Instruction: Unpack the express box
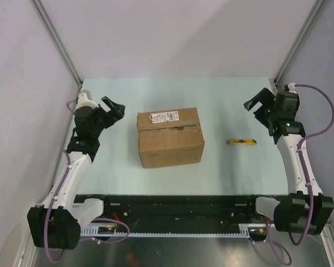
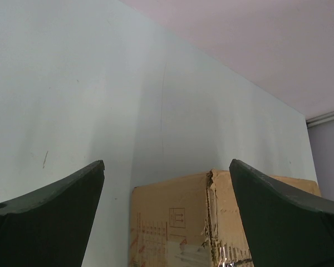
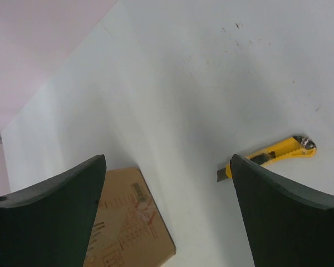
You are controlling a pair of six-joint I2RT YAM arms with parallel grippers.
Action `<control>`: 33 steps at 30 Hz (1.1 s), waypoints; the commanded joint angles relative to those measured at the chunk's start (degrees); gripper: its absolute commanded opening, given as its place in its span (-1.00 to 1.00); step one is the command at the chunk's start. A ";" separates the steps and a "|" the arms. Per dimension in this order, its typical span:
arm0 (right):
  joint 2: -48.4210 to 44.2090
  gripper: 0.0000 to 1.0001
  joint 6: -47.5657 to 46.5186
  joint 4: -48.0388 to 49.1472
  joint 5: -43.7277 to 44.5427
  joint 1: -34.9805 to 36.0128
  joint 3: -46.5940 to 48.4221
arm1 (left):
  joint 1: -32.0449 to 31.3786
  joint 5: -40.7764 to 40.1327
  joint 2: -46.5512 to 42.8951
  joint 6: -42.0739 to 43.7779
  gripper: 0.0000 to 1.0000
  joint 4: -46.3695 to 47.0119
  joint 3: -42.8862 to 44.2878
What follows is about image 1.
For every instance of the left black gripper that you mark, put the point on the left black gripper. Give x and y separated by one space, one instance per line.
117 114

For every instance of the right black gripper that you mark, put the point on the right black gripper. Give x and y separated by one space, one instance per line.
265 97

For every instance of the yellow utility knife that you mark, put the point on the yellow utility knife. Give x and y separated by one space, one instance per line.
242 142

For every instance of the brown cardboard express box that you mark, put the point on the brown cardboard express box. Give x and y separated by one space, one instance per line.
170 143

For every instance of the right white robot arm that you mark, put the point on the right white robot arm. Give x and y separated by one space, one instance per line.
305 209

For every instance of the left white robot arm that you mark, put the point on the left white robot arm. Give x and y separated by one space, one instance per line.
56 223

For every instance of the white shipping label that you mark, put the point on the white shipping label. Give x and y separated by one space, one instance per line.
161 117

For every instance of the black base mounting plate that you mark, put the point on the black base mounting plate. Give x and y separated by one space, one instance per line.
161 212

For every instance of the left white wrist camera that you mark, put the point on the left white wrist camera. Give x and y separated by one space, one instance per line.
85 99

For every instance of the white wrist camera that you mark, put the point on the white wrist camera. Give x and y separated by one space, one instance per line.
85 99
290 87

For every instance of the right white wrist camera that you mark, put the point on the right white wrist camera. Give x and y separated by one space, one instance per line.
290 87

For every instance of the right aluminium frame post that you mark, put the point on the right aluminium frame post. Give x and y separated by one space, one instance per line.
308 24

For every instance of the aluminium frame post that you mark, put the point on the aluminium frame post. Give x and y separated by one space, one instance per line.
56 40
308 24

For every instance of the grey slotted cable duct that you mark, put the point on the grey slotted cable duct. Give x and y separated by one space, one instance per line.
241 231

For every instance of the left aluminium frame post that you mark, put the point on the left aluminium frame post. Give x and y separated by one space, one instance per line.
56 40

